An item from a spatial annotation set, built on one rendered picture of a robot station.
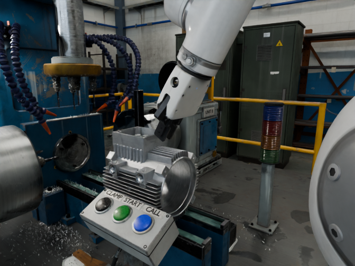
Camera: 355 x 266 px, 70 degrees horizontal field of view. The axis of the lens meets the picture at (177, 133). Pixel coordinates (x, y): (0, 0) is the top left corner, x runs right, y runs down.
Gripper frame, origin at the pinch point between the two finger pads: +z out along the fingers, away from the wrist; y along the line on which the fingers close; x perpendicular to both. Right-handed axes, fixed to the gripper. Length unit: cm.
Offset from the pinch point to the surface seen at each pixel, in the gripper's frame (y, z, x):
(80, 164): 9, 44, 33
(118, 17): 466, 128, 558
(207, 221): 9.8, 19.5, -18.2
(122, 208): -17.3, 6.7, -8.9
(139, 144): 1.1, 9.4, 5.6
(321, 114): 229, 19, -15
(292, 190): 70, 25, -32
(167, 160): 2.4, 7.9, -2.9
